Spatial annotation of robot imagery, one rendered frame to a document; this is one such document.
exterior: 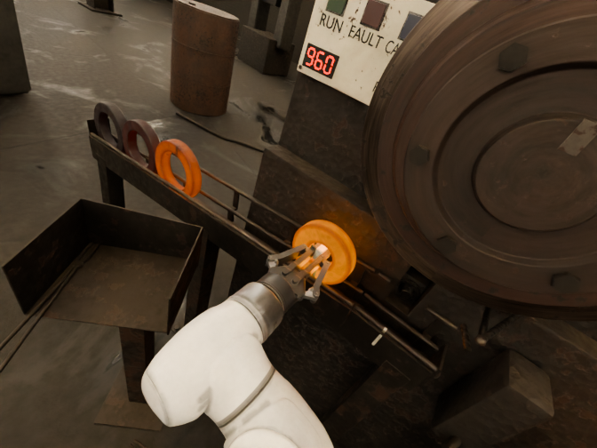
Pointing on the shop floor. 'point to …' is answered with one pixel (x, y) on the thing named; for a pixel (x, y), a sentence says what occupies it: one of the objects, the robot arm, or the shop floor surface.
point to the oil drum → (202, 57)
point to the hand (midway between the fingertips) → (324, 248)
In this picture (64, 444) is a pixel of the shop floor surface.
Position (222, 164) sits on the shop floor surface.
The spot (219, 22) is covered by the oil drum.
